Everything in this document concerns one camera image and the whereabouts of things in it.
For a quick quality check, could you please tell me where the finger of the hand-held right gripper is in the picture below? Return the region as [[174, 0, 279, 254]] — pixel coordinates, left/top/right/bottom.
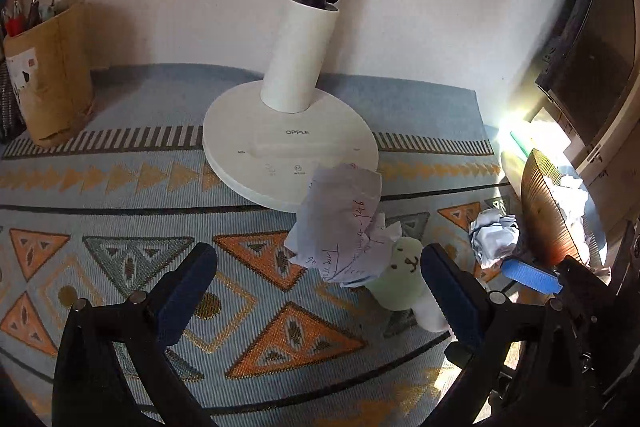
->
[[501, 254, 613, 295]]

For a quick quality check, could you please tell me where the brown paper pen holder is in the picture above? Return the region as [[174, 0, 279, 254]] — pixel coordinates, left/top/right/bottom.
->
[[4, 0, 97, 146]]

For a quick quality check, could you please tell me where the white paper packet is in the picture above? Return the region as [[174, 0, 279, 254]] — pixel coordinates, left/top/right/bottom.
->
[[525, 107, 573, 152]]

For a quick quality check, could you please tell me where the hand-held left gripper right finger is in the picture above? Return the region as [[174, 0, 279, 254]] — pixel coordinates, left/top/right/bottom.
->
[[420, 243, 591, 427]]

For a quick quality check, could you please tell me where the black mesh pen holder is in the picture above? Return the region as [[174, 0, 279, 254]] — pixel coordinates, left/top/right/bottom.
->
[[0, 59, 27, 145]]

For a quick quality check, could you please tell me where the amber ribbed bowl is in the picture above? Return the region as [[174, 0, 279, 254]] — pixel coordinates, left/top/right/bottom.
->
[[520, 148, 608, 268]]

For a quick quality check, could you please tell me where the green plastic packet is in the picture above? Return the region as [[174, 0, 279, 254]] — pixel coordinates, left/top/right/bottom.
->
[[509, 129, 531, 160]]

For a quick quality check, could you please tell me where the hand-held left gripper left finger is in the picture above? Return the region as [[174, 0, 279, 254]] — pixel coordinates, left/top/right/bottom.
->
[[51, 242, 219, 427]]

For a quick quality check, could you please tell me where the large paper ball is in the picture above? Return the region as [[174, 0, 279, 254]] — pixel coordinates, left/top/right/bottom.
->
[[286, 163, 401, 289]]

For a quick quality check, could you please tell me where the bunch of pens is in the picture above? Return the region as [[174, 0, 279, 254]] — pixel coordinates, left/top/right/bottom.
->
[[0, 0, 61, 38]]

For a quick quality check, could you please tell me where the pale green plush toy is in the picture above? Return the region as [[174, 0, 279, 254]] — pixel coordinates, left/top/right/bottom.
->
[[365, 237, 451, 333]]

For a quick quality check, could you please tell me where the grey white paper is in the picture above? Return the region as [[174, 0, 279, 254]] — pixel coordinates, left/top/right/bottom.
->
[[469, 208, 521, 269]]

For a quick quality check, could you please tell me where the white desk lamp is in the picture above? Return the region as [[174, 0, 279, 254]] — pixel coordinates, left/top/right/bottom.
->
[[202, 0, 380, 212]]

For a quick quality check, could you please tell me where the black monitor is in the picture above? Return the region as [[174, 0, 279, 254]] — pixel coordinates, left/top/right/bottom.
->
[[535, 0, 636, 148]]

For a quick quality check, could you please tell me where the blue patterned woven mat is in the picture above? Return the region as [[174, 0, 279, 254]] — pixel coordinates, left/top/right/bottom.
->
[[0, 63, 526, 427]]

